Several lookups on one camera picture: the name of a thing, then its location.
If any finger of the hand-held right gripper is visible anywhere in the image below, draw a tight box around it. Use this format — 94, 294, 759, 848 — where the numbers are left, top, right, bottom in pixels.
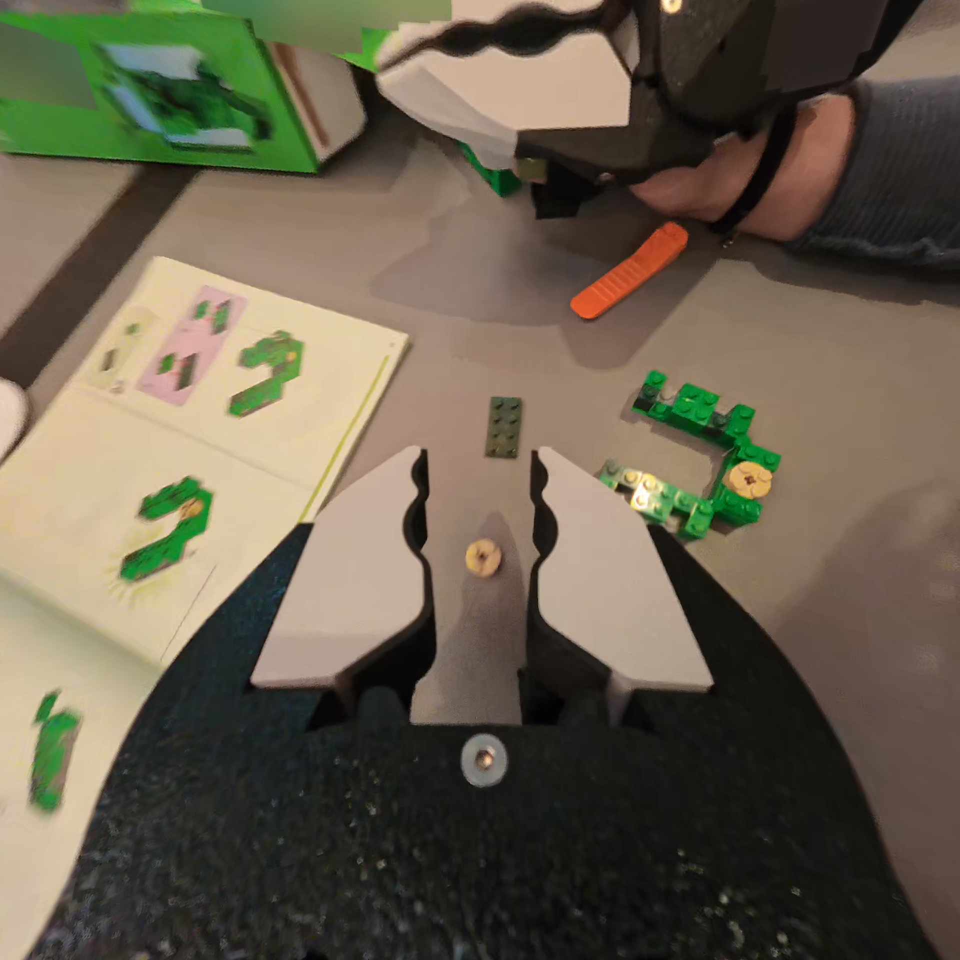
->
375, 7, 648, 172
448, 0, 625, 39

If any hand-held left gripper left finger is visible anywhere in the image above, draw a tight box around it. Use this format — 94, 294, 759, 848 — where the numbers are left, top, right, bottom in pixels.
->
249, 444, 438, 729

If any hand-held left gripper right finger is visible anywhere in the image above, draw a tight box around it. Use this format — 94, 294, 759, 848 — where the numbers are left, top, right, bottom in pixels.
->
527, 446, 715, 727

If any person's right forearm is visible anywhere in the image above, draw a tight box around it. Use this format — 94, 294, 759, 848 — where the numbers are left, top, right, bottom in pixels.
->
783, 75, 960, 273

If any person's right hand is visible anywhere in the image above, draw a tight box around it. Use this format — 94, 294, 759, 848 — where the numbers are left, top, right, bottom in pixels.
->
628, 93, 858, 243

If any small green brick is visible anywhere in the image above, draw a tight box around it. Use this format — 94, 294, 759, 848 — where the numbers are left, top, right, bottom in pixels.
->
459, 141, 524, 199

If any green brick assembly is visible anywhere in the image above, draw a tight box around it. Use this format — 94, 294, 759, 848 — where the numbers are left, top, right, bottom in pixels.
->
597, 369, 783, 541

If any white cardboard box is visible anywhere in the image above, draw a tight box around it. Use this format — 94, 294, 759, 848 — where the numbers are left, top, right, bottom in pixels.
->
266, 33, 370, 168

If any dark green brick plate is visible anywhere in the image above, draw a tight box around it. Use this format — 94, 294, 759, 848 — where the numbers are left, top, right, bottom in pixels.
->
483, 395, 525, 461

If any orange brick separator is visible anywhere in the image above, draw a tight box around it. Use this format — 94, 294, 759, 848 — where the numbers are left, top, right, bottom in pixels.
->
569, 220, 690, 322

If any building instruction booklet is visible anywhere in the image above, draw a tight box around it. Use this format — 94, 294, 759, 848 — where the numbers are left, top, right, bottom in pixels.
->
0, 255, 411, 960

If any white rounded object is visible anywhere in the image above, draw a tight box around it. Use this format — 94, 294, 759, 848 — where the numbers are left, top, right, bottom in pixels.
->
0, 377, 33, 460

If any green cardboard box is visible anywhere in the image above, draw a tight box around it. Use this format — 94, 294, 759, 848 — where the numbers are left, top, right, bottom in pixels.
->
0, 0, 325, 175

